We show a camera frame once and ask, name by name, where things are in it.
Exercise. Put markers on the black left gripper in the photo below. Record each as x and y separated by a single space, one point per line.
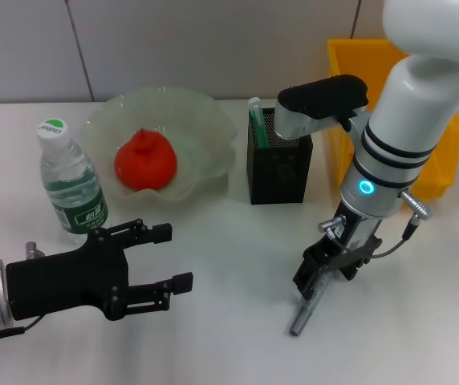
69 280

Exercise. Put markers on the yellow plastic bin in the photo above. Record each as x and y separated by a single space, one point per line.
346 60

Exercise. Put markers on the grey marker pen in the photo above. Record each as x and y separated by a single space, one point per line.
301 317

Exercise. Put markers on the green utility knife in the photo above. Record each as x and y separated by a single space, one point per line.
258 124

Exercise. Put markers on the green glass fruit plate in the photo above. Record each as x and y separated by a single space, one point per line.
201 132

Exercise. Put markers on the black mesh pen holder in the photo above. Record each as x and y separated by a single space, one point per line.
277 176

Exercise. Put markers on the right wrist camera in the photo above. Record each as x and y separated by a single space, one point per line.
318 106

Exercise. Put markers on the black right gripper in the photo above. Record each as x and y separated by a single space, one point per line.
358 230

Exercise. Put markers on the orange fruit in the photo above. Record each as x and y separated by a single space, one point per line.
145 164

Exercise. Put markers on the clear water bottle green label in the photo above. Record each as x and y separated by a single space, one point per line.
73 192

